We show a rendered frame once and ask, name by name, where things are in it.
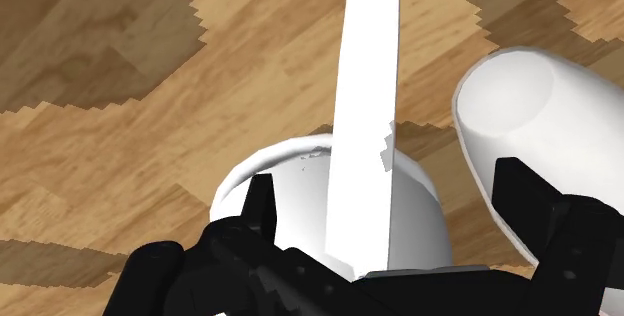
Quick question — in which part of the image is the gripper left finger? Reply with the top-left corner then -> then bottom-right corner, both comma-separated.
102,172 -> 384,316

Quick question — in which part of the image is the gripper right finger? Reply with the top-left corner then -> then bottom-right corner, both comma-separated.
490,156 -> 624,316

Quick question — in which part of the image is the white round cup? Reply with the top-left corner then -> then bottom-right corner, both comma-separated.
209,132 -> 454,283

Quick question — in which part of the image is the white tall tumbler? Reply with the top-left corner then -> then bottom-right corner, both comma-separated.
451,46 -> 624,316

